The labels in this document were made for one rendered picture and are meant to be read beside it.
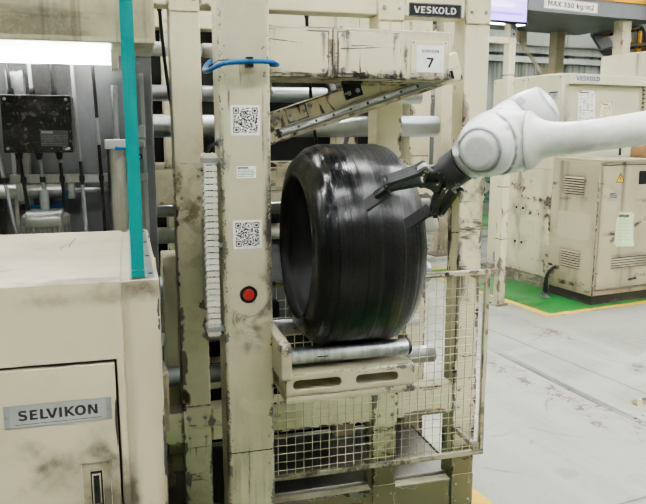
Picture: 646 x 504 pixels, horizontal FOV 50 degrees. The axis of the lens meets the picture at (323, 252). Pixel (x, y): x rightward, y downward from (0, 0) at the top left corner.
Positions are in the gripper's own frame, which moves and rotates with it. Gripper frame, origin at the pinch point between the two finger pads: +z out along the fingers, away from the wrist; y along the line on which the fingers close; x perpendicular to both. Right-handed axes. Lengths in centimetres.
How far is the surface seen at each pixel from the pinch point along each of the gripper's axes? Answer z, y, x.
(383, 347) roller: 33.8, 32.2, -10.7
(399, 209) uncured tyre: 6.3, 14.2, 10.9
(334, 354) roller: 41.5, 20.8, -11.8
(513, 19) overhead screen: 41, 305, 339
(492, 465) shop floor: 96, 176, -11
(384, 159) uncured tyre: 6.5, 13.8, 27.1
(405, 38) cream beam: -3, 28, 75
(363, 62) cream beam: 8, 19, 69
